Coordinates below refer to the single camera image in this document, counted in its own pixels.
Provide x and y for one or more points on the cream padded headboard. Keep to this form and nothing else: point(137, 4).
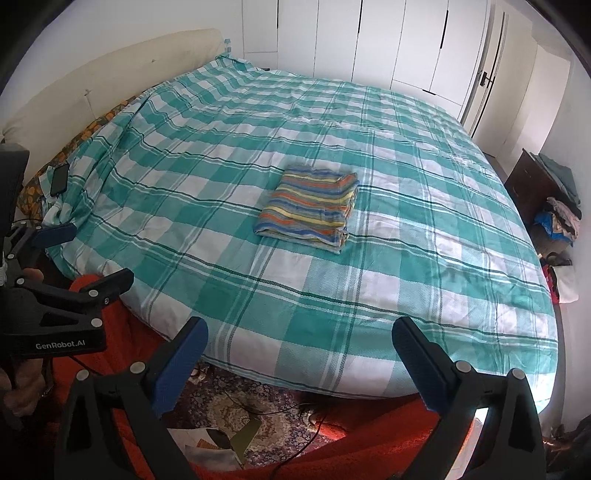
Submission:
point(47, 122)

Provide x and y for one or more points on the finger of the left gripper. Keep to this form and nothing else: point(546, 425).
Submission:
point(25, 242)
point(33, 301)

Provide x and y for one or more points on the person's left hand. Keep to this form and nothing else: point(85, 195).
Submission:
point(21, 397)

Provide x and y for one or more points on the person's orange trousers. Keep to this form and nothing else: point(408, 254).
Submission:
point(368, 439)

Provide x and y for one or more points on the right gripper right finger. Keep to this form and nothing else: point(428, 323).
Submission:
point(510, 445)

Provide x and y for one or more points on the dark wooden nightstand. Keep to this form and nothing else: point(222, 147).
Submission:
point(529, 185)

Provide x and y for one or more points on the teal checked bed sheet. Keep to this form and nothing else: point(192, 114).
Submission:
point(172, 186)

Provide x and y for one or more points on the black smartphone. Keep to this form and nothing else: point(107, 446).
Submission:
point(59, 181)

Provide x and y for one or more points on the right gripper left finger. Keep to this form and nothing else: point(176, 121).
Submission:
point(92, 447)

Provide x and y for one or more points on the striped knit sweater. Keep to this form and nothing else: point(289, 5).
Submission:
point(310, 206)

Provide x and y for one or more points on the red patterned rug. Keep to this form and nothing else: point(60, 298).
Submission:
point(291, 422)

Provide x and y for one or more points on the orange floral pillow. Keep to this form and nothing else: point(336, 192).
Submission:
point(29, 201)

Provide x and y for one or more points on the white door with handle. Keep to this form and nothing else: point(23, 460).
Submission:
point(490, 61)

